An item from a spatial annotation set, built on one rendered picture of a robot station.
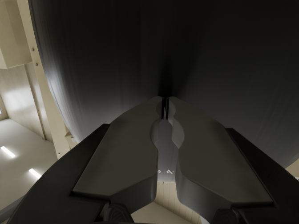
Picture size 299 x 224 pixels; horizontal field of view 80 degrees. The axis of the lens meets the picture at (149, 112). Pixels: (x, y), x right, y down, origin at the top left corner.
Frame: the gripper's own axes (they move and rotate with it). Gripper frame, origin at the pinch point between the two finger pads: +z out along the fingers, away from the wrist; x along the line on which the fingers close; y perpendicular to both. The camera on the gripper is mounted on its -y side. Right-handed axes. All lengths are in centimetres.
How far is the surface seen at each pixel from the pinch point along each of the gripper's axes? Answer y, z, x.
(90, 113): 2.2, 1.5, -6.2
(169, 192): 502, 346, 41
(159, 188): 508, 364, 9
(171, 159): 8.0, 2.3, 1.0
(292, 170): 26.6, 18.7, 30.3
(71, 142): 53, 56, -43
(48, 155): 607, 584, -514
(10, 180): 590, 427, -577
